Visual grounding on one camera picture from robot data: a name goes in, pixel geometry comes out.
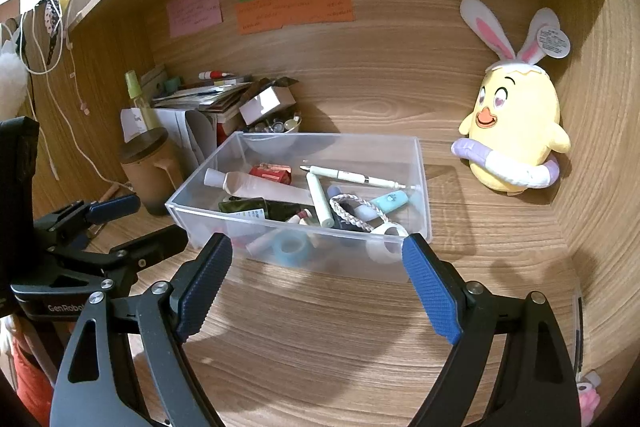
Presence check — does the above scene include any orange paper note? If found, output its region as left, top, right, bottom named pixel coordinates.
left=235, top=0, right=355, bottom=35

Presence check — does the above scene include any white tape roll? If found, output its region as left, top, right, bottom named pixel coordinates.
left=364, top=224, right=409, bottom=266

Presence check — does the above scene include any ceramic bowl with trinkets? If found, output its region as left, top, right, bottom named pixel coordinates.
left=245, top=111, right=304, bottom=136

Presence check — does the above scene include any stack of booklets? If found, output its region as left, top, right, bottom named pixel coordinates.
left=152, top=76, right=254, bottom=111

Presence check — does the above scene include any wooden handled tool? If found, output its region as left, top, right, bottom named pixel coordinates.
left=96, top=184, right=122, bottom=206

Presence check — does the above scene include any blue tape roll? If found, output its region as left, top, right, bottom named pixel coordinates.
left=273, top=234, right=314, bottom=266

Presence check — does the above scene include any spotted hanging cloth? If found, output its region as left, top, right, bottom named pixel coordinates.
left=44, top=0, right=64, bottom=64

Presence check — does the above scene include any pink cream tube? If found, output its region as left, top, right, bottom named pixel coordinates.
left=203, top=168, right=314, bottom=206

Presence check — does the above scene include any red tea packet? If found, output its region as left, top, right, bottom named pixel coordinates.
left=248, top=163, right=294, bottom=186

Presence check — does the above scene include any white fountain pen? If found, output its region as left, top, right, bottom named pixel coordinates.
left=298, top=164, right=419, bottom=189

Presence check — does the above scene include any black strip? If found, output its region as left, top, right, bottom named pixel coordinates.
left=575, top=296, right=586, bottom=379

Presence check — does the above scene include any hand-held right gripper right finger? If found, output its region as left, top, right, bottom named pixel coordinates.
left=401, top=233, right=583, bottom=427

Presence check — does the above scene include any white cable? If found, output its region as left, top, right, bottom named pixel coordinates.
left=22, top=0, right=128, bottom=190

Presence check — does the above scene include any small red box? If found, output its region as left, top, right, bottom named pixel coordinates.
left=216, top=113, right=242, bottom=146

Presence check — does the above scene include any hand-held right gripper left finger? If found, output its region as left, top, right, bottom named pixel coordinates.
left=50, top=232, right=235, bottom=427

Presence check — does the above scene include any brown mug with lid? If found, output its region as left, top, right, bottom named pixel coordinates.
left=118, top=128, right=186, bottom=217

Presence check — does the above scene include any pink plush keychain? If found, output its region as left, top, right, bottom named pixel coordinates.
left=575, top=371, right=602, bottom=427

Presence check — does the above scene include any small white pink box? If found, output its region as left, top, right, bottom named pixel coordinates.
left=238, top=85, right=296, bottom=126

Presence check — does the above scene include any dark blue small bottle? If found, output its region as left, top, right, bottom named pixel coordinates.
left=327, top=184, right=374, bottom=233

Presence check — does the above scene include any white fluffy toy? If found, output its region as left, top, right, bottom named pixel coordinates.
left=0, top=39, right=29, bottom=120

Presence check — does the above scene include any red cloth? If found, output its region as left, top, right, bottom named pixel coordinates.
left=9, top=332, right=55, bottom=410

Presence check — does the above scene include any mint small case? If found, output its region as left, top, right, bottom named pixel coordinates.
left=372, top=189, right=410, bottom=216

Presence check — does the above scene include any clear plastic storage bin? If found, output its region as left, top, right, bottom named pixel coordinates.
left=165, top=131, right=434, bottom=286

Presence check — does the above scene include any pink lip tube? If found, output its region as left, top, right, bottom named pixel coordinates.
left=284, top=209, right=319, bottom=229

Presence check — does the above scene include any yellow chick plush toy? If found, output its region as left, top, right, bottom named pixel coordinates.
left=450, top=0, right=572, bottom=198

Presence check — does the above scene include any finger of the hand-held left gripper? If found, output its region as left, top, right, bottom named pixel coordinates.
left=49, top=225, right=190, bottom=281
left=32, top=194, right=142, bottom=253

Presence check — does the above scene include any pink paper note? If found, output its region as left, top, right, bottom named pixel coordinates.
left=166, top=0, right=223, bottom=39

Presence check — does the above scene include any braided pink white bracelet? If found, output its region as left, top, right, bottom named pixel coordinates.
left=329, top=193, right=402, bottom=235

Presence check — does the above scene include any green spray bottle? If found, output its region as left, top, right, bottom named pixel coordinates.
left=122, top=69, right=161, bottom=143

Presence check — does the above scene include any pale green tube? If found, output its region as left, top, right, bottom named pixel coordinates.
left=305, top=173, right=335, bottom=229

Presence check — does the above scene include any dark green glass bottle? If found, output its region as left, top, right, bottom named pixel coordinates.
left=218, top=196, right=302, bottom=223

